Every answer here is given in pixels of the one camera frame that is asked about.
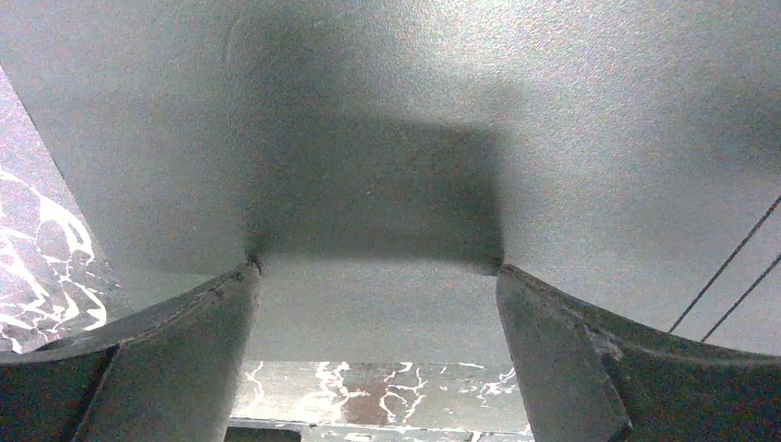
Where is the white A4 file folder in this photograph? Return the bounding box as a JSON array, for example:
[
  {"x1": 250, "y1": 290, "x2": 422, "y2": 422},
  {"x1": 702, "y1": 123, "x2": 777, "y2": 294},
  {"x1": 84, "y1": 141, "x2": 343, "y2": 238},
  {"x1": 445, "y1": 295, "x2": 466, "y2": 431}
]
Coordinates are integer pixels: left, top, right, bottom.
[{"x1": 1, "y1": 1, "x2": 780, "y2": 364}]

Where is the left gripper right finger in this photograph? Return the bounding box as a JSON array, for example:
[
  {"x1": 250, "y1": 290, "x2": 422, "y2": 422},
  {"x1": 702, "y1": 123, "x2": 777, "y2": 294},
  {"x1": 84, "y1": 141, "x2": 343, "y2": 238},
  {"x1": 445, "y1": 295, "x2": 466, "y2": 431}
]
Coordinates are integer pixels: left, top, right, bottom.
[{"x1": 496, "y1": 265, "x2": 780, "y2": 441}]

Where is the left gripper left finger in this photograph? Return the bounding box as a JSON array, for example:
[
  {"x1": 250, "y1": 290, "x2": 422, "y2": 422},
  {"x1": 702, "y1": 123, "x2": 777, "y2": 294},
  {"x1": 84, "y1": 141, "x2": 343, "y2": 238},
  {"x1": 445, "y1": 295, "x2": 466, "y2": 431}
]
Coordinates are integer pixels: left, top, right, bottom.
[{"x1": 1, "y1": 262, "x2": 262, "y2": 441}]

